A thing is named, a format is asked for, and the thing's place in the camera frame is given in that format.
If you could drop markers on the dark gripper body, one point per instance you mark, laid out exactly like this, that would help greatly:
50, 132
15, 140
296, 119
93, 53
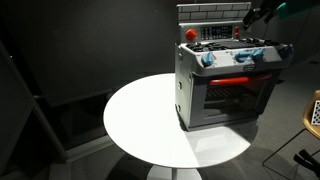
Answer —
268, 6

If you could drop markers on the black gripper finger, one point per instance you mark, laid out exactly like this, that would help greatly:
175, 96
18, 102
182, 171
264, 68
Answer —
250, 20
270, 17

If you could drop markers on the small red stove button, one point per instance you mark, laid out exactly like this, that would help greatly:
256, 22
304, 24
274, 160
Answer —
237, 28
237, 35

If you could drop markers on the blue stove knob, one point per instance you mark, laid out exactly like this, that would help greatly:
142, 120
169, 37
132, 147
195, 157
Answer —
257, 54
208, 59
242, 56

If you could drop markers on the large red stove knob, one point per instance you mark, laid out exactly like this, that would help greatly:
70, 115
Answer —
191, 34

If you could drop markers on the grey toy stove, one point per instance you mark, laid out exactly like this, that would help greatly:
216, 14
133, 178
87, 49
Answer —
193, 100

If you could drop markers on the checkerboard calibration board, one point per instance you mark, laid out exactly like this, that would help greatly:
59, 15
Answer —
316, 113

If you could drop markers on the round white table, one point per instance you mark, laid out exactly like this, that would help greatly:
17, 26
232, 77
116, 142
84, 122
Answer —
143, 116

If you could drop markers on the black tripod legs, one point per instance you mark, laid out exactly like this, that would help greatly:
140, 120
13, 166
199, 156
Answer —
308, 161

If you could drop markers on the round white table base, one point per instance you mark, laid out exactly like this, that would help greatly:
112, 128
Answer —
173, 174

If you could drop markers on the dark glass partition panel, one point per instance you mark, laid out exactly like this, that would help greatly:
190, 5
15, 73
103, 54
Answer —
76, 110

